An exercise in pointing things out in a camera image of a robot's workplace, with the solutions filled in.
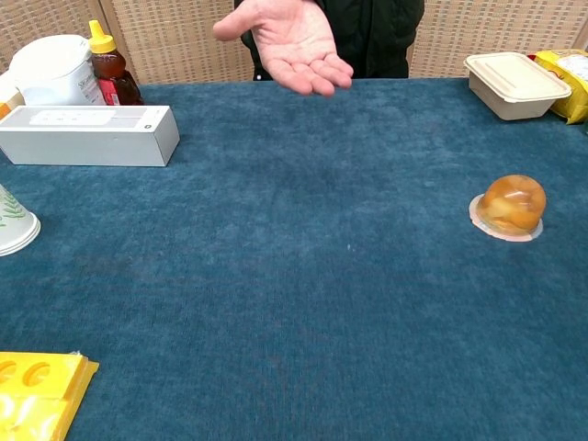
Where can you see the person's bare hand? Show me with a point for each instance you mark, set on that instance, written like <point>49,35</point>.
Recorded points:
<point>298,50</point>

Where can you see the orange fruit jelly cup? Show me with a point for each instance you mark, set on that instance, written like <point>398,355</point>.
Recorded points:
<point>512,206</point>

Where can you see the person's black jacket torso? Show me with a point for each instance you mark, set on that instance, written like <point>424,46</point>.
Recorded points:
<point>372,32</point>

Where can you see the honey squeeze bottle yellow cap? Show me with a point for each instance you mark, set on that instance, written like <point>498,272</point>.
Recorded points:
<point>112,69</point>

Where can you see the beige lidded food container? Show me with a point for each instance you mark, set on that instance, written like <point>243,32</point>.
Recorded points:
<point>516,85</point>

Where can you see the blue tablecloth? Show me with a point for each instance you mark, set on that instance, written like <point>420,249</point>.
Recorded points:
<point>294,275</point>

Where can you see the long white cardboard box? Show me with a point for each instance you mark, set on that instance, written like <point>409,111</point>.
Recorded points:
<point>87,135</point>

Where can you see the white cylindrical container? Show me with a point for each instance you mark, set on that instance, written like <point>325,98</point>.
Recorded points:
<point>55,69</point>

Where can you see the yellow snack bag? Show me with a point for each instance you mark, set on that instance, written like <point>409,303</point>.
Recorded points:
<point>567,78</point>

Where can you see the small white orange box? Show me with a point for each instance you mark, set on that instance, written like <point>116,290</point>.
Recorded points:
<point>8,96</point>

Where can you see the paper cup with leaf print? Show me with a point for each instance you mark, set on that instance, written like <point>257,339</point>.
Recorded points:
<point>14,225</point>

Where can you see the yellow plastic package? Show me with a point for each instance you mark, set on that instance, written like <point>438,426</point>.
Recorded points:
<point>37,395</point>

